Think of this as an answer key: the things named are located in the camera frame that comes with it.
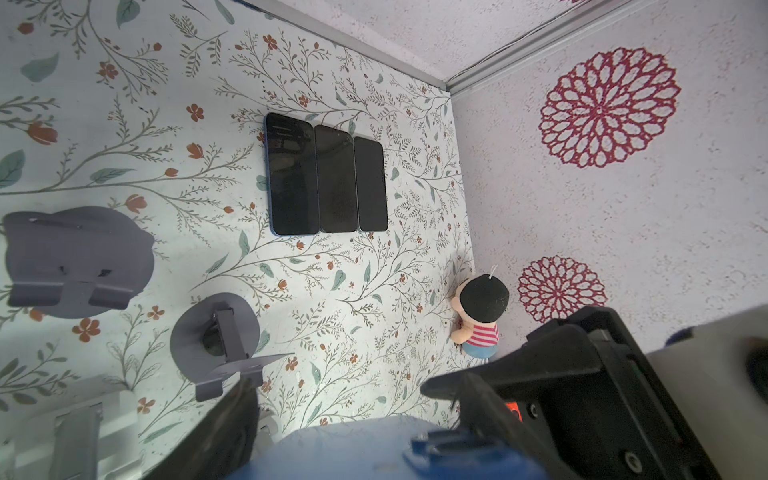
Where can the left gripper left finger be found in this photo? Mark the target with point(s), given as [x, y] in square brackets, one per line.
[220, 444]

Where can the purple phone stand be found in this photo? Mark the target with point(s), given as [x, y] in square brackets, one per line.
[76, 263]
[215, 339]

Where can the teal-edged black phone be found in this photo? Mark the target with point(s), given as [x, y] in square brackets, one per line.
[370, 185]

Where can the purple phone stand far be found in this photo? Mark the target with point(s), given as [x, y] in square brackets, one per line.
[76, 263]

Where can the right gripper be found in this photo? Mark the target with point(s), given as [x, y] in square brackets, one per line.
[584, 387]

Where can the purple phone stand middle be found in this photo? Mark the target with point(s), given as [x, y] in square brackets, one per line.
[215, 339]

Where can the blue-edged black phone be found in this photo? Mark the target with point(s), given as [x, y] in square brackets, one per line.
[398, 447]

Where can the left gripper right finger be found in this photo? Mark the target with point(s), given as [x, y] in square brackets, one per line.
[483, 412]

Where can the black-haired boy plush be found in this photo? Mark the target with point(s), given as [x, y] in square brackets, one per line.
[479, 302]

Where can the silver phone stand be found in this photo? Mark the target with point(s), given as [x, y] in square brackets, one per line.
[91, 431]

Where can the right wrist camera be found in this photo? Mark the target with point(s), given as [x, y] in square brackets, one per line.
[716, 373]

